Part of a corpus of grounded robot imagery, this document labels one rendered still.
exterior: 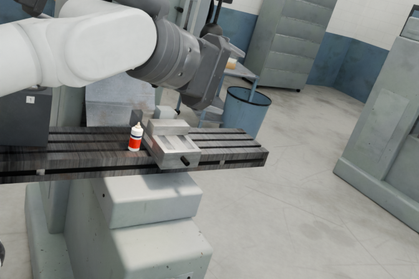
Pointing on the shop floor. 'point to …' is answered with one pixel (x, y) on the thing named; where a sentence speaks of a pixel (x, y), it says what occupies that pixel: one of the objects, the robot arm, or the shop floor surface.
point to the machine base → (44, 240)
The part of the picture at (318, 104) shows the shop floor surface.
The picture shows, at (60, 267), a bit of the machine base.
